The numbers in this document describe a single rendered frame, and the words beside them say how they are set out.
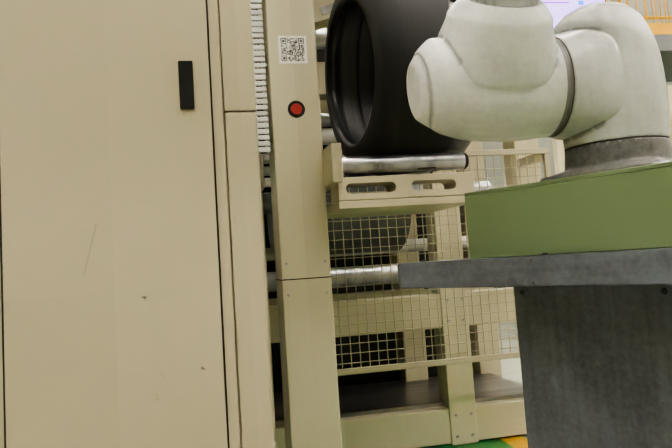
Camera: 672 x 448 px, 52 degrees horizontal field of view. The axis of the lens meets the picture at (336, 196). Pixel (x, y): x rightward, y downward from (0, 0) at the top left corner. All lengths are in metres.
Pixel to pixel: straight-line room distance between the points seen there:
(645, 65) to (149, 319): 0.81
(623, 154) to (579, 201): 0.14
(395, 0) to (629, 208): 0.99
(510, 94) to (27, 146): 0.69
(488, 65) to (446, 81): 0.06
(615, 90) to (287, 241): 0.97
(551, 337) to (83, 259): 0.69
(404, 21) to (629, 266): 1.02
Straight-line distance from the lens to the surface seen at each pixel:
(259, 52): 1.85
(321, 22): 2.34
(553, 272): 0.92
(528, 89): 1.02
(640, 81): 1.10
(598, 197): 0.95
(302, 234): 1.77
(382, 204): 1.71
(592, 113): 1.07
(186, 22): 1.11
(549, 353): 1.09
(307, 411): 1.80
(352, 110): 2.21
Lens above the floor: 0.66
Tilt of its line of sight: 5 degrees up
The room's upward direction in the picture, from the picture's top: 4 degrees counter-clockwise
